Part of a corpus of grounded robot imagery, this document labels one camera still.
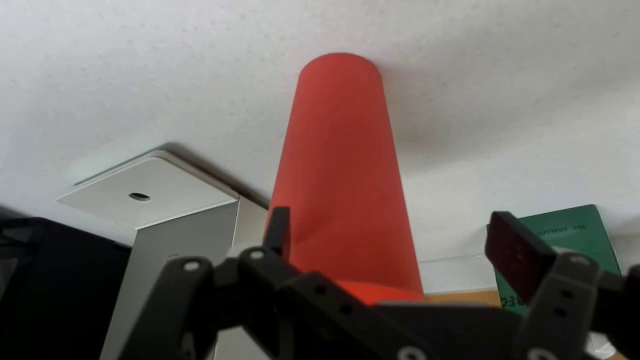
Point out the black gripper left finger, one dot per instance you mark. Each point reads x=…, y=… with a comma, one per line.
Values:
x=287, y=313

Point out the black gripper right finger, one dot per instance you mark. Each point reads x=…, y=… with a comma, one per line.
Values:
x=566, y=292

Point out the orange plastic cup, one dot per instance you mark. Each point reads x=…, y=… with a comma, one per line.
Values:
x=340, y=183

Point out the silver water dispenser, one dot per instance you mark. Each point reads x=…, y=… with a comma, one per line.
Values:
x=170, y=208

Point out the green tissue box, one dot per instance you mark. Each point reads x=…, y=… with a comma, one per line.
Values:
x=566, y=240

